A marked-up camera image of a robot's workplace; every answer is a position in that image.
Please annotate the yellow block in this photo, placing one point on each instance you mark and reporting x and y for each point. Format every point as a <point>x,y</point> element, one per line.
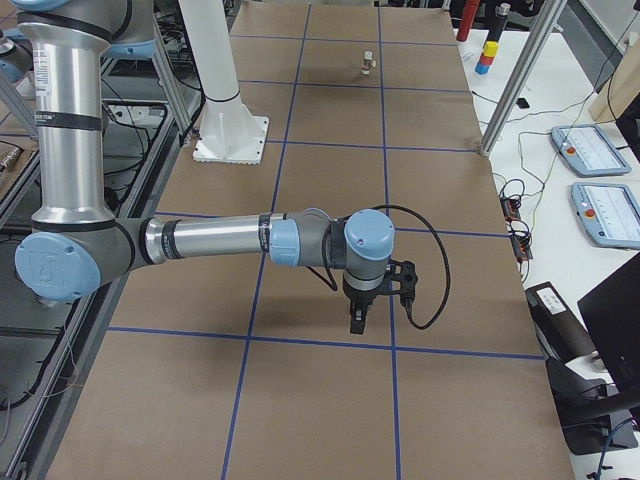
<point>490,49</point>

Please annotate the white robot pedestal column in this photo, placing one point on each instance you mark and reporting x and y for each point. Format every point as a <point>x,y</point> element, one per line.
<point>228,132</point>

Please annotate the black cylinder bottle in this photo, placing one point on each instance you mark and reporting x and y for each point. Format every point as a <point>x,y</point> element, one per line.
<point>497,17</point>

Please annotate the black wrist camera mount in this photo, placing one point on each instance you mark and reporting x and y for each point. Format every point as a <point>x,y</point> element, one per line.
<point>404,274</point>

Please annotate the blue block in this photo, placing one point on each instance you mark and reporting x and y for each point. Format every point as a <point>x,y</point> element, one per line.
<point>481,69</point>

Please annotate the teach pendant tablet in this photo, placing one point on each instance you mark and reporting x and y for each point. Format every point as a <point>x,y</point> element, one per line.
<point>609,214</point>
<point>588,151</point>

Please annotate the red block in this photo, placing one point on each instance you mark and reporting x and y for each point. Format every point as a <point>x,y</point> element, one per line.
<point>485,61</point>

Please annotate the black monitor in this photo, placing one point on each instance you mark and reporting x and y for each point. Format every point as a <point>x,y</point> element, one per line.
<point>611,315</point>

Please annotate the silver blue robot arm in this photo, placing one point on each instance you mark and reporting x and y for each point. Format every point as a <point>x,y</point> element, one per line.
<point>78,245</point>

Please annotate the black monitor stand base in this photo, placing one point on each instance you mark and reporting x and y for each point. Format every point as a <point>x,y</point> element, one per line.
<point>592,413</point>

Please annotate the aluminium frame post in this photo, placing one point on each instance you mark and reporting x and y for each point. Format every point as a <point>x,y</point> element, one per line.
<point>535,42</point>

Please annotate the wooden board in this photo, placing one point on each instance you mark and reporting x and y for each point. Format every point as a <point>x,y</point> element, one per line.
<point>622,88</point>

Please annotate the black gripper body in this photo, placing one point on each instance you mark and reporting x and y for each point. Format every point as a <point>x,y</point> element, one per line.
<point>361,297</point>

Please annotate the black box with label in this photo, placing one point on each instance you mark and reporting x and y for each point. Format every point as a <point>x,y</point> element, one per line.
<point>562,331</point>

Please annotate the lower orange electronics board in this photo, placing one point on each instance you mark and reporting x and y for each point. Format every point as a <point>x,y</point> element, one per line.
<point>521,247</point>

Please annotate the white chrome PPR valve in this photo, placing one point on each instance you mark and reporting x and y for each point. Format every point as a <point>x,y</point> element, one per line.
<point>368,63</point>

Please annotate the red cylinder bottle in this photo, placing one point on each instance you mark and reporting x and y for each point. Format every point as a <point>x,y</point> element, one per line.
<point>467,19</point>

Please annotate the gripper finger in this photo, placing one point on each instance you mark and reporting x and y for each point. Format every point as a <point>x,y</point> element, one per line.
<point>363,315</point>
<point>355,318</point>

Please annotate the lower teach pendant tablet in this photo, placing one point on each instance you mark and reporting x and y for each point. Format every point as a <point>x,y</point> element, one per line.
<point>609,214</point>

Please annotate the small black object on table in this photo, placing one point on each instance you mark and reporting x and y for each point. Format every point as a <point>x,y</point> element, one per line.
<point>522,103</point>

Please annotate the upper teach pendant tablet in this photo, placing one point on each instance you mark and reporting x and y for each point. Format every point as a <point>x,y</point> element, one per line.
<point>588,151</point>

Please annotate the orange electronics board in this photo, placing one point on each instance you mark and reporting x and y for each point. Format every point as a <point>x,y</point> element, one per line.
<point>521,247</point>
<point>511,208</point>

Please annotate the upper orange electronics board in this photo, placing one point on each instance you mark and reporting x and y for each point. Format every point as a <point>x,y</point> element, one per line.
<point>511,208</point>

